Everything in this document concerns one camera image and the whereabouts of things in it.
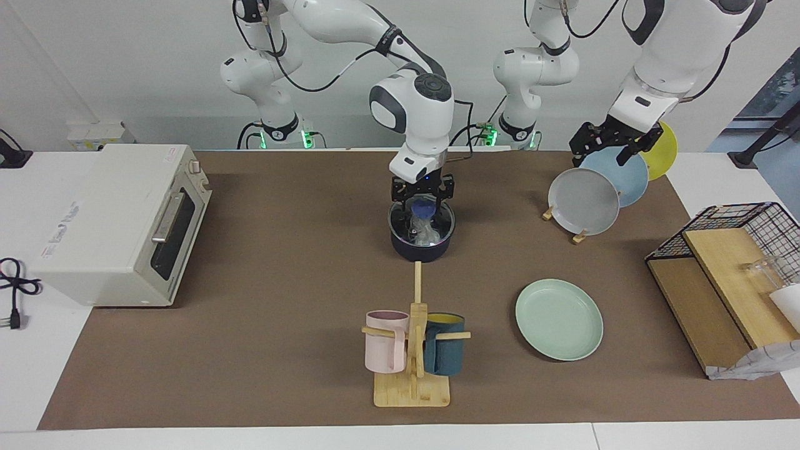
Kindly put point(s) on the dark teal mug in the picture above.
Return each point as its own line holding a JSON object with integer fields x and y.
{"x": 445, "y": 356}

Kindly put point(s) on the clear glass cup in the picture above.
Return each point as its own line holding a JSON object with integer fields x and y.
{"x": 762, "y": 270}

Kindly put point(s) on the white toaster oven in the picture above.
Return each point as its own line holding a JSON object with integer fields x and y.
{"x": 106, "y": 231}

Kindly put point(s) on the glass lid with blue knob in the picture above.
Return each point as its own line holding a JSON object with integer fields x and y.
{"x": 399, "y": 226}

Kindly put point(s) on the wooden mug stand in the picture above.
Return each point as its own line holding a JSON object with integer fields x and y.
{"x": 412, "y": 392}

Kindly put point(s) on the black table clamp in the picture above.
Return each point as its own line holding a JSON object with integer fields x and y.
{"x": 12, "y": 157}

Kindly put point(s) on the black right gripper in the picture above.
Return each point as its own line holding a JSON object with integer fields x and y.
{"x": 422, "y": 189}

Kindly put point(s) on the mint green plate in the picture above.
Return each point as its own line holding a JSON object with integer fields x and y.
{"x": 559, "y": 320}

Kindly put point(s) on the brown table mat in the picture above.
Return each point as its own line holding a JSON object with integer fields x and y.
{"x": 281, "y": 350}

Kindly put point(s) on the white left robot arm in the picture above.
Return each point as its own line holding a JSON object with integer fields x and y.
{"x": 669, "y": 56}

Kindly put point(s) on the grey plate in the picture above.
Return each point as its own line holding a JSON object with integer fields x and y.
{"x": 584, "y": 203}

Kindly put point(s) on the yellow plate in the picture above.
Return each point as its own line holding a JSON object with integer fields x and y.
{"x": 666, "y": 157}

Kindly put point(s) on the darker wooden board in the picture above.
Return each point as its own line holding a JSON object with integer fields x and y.
{"x": 694, "y": 312}

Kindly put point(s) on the pink mug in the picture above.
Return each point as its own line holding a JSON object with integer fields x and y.
{"x": 384, "y": 350}

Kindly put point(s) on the black stand leg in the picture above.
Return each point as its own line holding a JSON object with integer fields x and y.
{"x": 744, "y": 156}

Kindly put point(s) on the clear bag of vermicelli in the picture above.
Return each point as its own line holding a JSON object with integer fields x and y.
{"x": 426, "y": 234}

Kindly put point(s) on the white power strip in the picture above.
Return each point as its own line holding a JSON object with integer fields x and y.
{"x": 94, "y": 134}

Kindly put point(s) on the light blue plate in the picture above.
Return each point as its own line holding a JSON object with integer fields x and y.
{"x": 631, "y": 181}

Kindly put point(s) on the wooden plate rack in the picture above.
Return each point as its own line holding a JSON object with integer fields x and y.
{"x": 579, "y": 237}

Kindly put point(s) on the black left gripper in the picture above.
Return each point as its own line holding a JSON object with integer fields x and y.
{"x": 619, "y": 134}

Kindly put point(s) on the white cup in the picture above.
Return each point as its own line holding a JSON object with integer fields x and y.
{"x": 789, "y": 306}

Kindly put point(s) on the grey patterned paper bag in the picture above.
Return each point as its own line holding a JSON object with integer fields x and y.
{"x": 759, "y": 364}

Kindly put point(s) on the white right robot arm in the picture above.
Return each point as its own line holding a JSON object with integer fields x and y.
{"x": 412, "y": 106}

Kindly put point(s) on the light wooden board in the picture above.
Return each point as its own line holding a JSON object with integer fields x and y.
{"x": 731, "y": 281}

